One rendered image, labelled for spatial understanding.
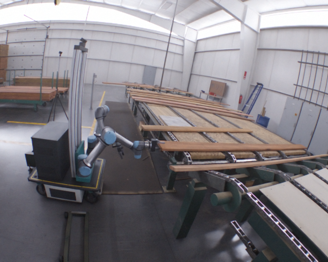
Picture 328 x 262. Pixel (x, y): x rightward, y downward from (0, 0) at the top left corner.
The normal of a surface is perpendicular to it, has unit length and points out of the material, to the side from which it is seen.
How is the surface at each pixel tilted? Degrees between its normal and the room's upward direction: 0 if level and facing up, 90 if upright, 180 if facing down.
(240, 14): 90
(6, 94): 90
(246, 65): 90
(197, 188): 0
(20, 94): 90
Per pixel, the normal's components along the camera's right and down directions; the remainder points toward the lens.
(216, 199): -0.94, -0.07
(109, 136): 0.57, 0.27
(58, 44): 0.26, 0.33
